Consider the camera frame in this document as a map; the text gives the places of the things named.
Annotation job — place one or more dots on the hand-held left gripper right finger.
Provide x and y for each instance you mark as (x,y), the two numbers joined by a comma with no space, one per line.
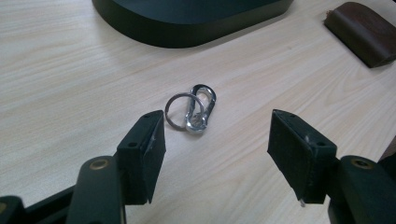
(299,155)

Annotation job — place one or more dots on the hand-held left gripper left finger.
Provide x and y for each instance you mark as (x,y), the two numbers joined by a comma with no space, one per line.
(141,155)

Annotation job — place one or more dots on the black oval tray hook rack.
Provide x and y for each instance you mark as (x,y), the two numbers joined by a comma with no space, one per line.
(186,28)

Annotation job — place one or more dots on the brown leather wallet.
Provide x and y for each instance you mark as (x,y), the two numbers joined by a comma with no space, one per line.
(364,34)

